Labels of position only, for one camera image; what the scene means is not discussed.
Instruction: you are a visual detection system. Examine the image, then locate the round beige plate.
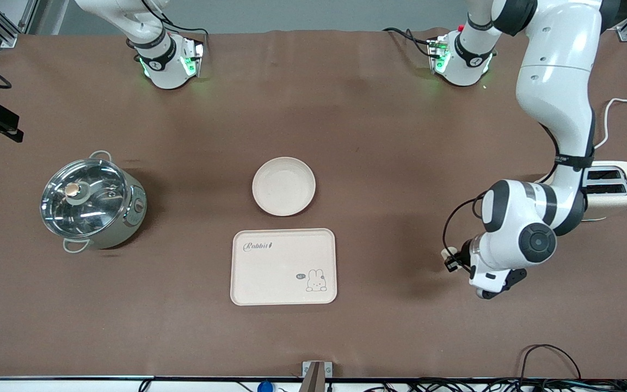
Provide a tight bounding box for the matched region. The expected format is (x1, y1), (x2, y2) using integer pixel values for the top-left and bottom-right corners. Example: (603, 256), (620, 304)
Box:
(252, 157), (316, 217)

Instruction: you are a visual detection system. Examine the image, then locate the glass pot lid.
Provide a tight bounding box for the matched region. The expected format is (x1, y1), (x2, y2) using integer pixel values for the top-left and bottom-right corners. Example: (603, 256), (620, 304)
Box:
(40, 158), (129, 238)

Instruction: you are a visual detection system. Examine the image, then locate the steel pot with glass lid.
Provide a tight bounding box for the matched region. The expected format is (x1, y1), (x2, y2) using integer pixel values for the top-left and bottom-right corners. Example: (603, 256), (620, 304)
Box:
(40, 151), (148, 254)

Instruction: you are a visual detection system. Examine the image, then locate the cream two-slot toaster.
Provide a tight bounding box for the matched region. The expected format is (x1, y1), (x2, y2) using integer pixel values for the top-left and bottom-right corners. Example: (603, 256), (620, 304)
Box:
(531, 161), (627, 222)

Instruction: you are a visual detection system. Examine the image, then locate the beige rabbit print tray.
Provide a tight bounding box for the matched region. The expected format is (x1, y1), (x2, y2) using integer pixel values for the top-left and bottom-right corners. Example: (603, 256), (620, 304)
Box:
(230, 228), (337, 306)

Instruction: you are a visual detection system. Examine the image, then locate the brown table cloth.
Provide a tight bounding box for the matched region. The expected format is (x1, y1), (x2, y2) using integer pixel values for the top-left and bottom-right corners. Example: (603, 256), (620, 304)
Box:
(0, 28), (627, 379)

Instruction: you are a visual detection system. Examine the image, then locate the black looped cable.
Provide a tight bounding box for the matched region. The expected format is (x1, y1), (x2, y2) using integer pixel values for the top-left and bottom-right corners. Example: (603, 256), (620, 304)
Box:
(519, 344), (582, 382)

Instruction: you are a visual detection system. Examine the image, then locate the black cable bundle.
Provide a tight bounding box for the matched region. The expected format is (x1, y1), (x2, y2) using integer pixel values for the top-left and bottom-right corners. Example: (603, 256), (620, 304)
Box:
(368, 378), (627, 392)

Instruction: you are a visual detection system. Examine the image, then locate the grey metal bracket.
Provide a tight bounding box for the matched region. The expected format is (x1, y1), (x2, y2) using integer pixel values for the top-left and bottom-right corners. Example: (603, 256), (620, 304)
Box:
(302, 360), (333, 392)

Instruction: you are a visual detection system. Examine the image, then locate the white toaster cord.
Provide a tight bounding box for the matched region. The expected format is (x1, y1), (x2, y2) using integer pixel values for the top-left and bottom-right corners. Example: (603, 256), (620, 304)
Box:
(591, 96), (627, 151)

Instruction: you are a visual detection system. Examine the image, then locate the black right arm base cable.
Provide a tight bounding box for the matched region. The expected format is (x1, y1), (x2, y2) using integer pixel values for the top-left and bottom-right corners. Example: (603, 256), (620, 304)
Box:
(158, 18), (209, 45)

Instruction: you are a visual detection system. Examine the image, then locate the black arm base cable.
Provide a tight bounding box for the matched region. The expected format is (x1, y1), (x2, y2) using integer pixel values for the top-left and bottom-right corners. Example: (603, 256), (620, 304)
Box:
(158, 18), (209, 45)
(382, 27), (435, 58)

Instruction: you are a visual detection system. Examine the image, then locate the black left arm base cable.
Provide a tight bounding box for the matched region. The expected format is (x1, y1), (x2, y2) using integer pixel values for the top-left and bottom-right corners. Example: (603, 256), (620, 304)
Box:
(382, 27), (435, 58)

